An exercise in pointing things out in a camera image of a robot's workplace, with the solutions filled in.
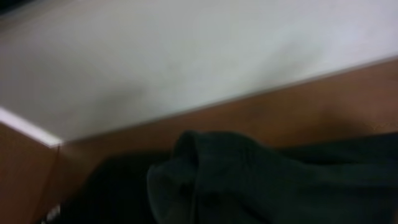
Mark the dark green t-shirt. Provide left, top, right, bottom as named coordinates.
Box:
left=147, top=131, right=397, bottom=224

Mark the black folded garment with logo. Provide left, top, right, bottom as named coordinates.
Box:
left=36, top=152, right=170, bottom=224

